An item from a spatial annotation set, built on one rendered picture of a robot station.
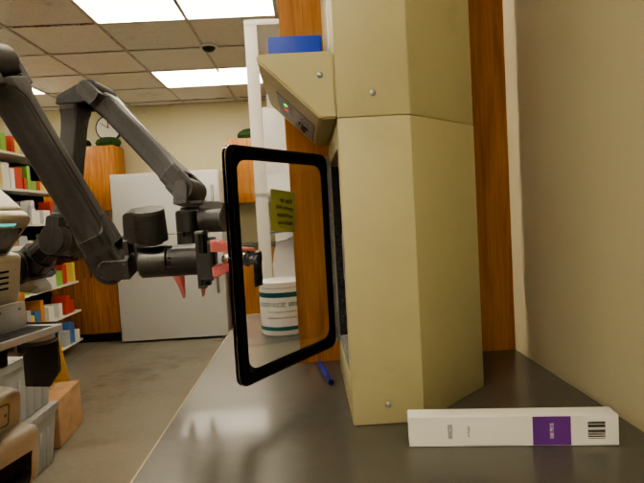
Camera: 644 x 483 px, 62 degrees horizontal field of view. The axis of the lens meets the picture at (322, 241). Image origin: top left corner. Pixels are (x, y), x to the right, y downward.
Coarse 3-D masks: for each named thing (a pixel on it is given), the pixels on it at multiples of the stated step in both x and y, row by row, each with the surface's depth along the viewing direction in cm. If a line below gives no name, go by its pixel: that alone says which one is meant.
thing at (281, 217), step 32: (224, 160) 85; (224, 192) 85; (256, 192) 91; (288, 192) 99; (320, 192) 108; (256, 224) 91; (288, 224) 99; (320, 224) 108; (288, 256) 99; (320, 256) 108; (256, 288) 91; (288, 288) 99; (320, 288) 108; (256, 320) 91; (288, 320) 98; (320, 320) 107; (256, 352) 90; (288, 352) 98
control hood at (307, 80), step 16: (272, 64) 79; (288, 64) 79; (304, 64) 79; (320, 64) 79; (272, 80) 83; (288, 80) 79; (304, 80) 79; (320, 80) 79; (272, 96) 97; (288, 96) 84; (304, 96) 79; (320, 96) 79; (304, 112) 86; (320, 112) 79; (320, 128) 89; (320, 144) 108
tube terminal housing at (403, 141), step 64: (320, 0) 109; (384, 0) 79; (448, 0) 88; (384, 64) 79; (448, 64) 88; (384, 128) 80; (448, 128) 88; (384, 192) 80; (448, 192) 88; (384, 256) 81; (448, 256) 88; (384, 320) 81; (448, 320) 88; (384, 384) 82; (448, 384) 88
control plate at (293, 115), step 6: (282, 102) 94; (282, 108) 101; (288, 108) 94; (294, 108) 89; (288, 114) 101; (294, 114) 95; (300, 114) 90; (294, 120) 102; (306, 120) 90; (306, 126) 97; (312, 126) 91; (306, 132) 104; (312, 132) 97; (312, 138) 104
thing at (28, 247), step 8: (24, 248) 136; (32, 248) 135; (32, 256) 135; (40, 256) 135; (48, 256) 135; (56, 256) 137; (32, 264) 135; (40, 264) 135; (48, 264) 138; (32, 272) 136; (40, 272) 137; (48, 272) 141; (56, 272) 144; (24, 280) 133; (32, 280) 136
